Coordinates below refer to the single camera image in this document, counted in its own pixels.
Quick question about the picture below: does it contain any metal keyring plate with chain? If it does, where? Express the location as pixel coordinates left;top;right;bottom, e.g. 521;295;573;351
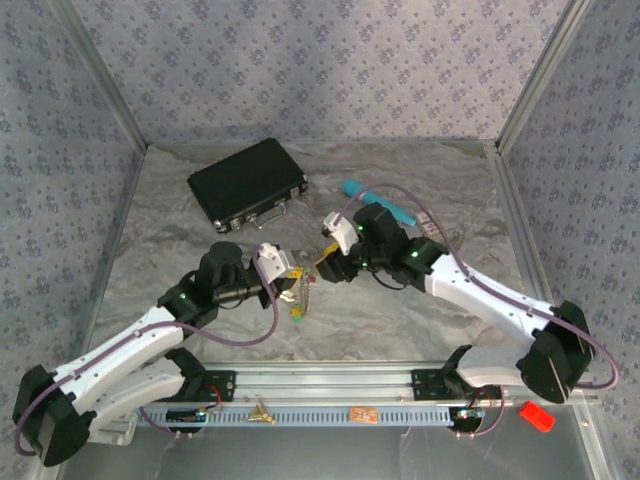
287;264;319;324

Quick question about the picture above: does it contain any small patterned card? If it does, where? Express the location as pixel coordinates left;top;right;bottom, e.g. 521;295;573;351
415;209;442;237

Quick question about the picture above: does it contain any teal pen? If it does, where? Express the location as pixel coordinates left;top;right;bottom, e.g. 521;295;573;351
342;179;417;228

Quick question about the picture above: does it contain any black hard case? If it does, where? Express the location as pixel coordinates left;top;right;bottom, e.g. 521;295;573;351
187;137;310;236

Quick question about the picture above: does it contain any brass metal piece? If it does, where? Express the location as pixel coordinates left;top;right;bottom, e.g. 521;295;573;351
244;399;277;426

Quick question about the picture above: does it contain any red plastic block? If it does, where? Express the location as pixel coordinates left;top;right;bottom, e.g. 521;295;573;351
518;400;556;434

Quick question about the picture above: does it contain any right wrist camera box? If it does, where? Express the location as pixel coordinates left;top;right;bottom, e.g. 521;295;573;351
322;211;362;256

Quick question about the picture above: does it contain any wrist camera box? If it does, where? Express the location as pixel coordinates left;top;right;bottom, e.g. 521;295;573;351
322;211;362;256
257;242;294;284

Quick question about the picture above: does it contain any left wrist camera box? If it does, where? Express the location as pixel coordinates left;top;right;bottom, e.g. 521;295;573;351
257;242;294;284

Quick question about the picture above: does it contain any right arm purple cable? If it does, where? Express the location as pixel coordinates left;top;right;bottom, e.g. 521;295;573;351
332;183;621;440

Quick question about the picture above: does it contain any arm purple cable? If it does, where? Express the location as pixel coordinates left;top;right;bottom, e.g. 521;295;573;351
12;249;281;456
332;183;621;440

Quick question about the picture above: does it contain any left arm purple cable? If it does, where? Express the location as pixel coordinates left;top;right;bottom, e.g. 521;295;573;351
12;249;281;456

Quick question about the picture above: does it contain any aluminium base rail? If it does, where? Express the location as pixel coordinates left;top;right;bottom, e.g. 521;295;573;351
114;362;599;406

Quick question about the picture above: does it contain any slotted grey cable duct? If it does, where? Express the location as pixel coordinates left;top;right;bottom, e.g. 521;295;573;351
134;404;484;429

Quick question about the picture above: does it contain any silver metal bracket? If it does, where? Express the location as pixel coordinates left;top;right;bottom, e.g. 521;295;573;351
89;413;137;446

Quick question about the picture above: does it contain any aluminium frame post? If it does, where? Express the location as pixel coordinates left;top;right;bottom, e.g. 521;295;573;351
49;0;151;151
494;0;596;156

